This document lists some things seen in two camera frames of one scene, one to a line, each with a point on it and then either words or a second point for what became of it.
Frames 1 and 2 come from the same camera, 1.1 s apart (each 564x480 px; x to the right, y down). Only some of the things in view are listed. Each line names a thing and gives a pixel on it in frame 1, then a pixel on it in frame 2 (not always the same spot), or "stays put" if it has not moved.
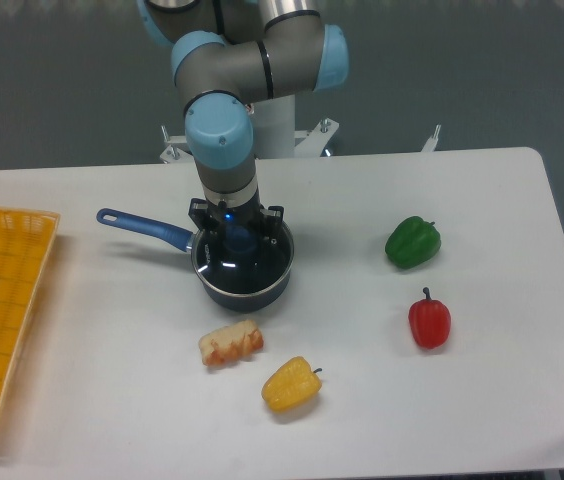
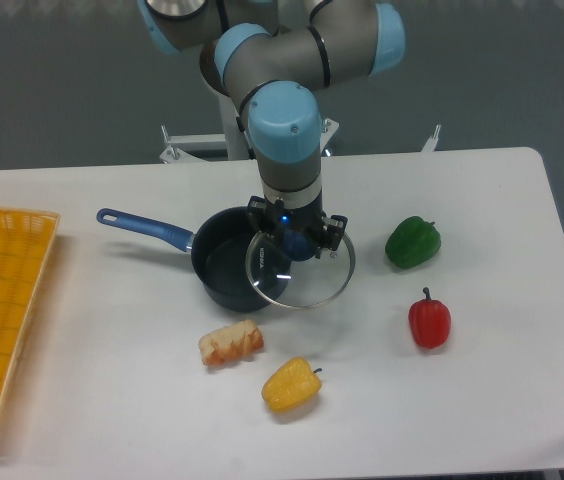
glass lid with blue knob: [234, 256] → [282, 281]
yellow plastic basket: [5, 253] stays put
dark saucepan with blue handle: [242, 268] stays put
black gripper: [253, 217] → [275, 217]
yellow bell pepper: [292, 386] stays put
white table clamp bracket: [431, 143] stays put
